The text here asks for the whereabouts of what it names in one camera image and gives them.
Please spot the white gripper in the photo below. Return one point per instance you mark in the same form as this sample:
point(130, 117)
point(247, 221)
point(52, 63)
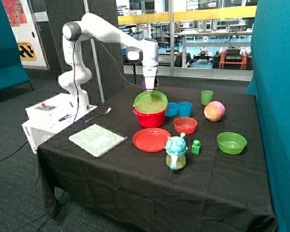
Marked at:
point(150, 78)

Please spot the green plastic plate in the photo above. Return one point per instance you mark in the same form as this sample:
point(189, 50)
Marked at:
point(150, 102)

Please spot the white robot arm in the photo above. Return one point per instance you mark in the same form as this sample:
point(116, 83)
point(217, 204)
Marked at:
point(92, 26)

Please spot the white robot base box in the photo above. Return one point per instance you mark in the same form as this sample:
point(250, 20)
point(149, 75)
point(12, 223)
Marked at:
point(51, 116)

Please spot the blue plastic bowl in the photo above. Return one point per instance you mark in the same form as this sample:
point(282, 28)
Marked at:
point(172, 109)

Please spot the large red bowl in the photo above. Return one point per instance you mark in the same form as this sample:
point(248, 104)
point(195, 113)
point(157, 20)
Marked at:
point(155, 120)

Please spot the small red bowl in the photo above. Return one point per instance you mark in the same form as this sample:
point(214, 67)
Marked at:
point(185, 125)

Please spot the green plastic bowl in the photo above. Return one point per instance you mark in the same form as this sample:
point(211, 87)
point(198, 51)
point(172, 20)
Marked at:
point(231, 143)

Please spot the purple plastic cup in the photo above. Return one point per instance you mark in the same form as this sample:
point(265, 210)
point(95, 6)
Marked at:
point(143, 85)

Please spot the blue plastic cup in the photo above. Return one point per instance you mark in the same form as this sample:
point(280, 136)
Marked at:
point(185, 108)

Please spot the red plastic plate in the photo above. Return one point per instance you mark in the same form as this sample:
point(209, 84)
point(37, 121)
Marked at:
point(151, 139)

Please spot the green plastic cup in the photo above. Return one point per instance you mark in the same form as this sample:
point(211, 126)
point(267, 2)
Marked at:
point(206, 96)

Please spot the turquoise toddler sippy cup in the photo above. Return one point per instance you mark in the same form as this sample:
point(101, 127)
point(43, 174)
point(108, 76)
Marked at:
point(176, 150)

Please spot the black tablecloth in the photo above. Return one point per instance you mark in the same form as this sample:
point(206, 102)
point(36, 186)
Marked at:
point(214, 192)

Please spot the pastel multicolour soft ball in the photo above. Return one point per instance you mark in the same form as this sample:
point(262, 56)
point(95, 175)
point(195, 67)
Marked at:
point(214, 111)

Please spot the white lab workbench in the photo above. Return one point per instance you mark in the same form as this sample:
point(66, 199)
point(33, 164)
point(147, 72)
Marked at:
point(204, 48)

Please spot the green toy block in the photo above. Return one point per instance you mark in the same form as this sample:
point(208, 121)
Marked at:
point(196, 145)

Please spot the green patterned book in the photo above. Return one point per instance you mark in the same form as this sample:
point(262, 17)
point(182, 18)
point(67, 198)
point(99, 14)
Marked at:
point(97, 140)

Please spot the orange black equipment rack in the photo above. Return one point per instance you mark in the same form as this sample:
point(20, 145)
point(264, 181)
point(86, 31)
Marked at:
point(233, 58)

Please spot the teal partition panel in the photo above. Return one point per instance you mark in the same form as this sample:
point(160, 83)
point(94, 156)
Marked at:
point(270, 46)

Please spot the yellow black hazard sign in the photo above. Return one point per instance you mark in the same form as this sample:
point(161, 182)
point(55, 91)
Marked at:
point(26, 51)

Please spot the teal sofa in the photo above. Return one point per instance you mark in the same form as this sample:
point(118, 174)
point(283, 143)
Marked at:
point(12, 72)

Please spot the red abstract poster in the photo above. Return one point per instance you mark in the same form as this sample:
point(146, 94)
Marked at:
point(15, 13)

